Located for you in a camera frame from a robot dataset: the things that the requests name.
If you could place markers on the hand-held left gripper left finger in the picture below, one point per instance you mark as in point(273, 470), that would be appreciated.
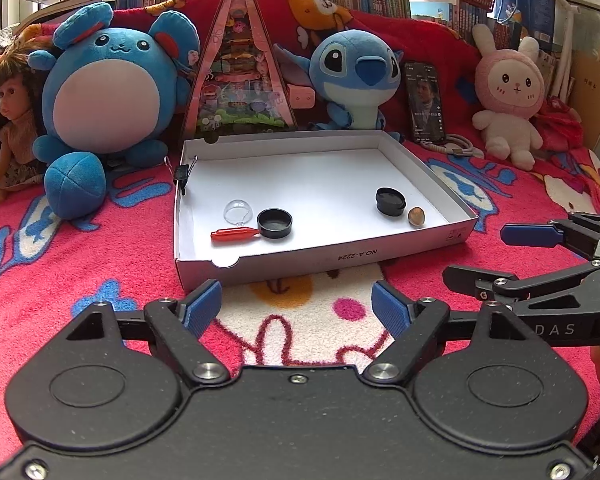
point(202, 307)

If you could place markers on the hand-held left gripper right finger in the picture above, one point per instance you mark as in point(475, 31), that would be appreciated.
point(390, 310)

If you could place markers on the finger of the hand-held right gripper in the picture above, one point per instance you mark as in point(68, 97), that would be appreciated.
point(530, 235)
point(475, 280)

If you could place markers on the brown acorn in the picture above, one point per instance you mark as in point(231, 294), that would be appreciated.
point(416, 216)

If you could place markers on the clear plastic dome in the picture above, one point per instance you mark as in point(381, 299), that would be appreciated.
point(238, 210)

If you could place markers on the black round lid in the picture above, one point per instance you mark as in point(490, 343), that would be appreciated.
point(390, 202)

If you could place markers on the large black round cap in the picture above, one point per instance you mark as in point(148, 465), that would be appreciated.
point(275, 225)

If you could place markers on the white cardboard box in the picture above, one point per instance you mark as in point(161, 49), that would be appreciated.
point(305, 185)

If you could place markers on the red crumpled bag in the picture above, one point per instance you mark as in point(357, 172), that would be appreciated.
point(557, 122)

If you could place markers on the red printed blanket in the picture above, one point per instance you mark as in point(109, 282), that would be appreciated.
point(80, 270)

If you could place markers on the small black binder clip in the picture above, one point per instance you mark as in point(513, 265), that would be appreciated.
point(181, 174)

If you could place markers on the pink bunny plush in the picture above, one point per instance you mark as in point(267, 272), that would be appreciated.
point(510, 90)

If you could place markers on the brown cardboard box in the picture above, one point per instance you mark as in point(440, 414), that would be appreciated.
point(597, 100)

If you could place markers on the black smartphone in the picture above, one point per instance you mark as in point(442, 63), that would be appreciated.
point(426, 105)

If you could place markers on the white pole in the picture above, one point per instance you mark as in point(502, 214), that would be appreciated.
point(566, 45)

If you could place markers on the round blue mouse plush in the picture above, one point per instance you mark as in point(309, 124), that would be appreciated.
point(105, 105)

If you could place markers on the blue paper bag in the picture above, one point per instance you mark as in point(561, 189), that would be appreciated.
point(527, 0)

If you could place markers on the blue alien plush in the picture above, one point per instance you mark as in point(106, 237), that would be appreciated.
point(355, 75)

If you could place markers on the pink triangular toy house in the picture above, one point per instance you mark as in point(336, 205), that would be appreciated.
point(240, 70)

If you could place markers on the brown haired doll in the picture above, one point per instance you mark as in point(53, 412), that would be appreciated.
point(10, 110)

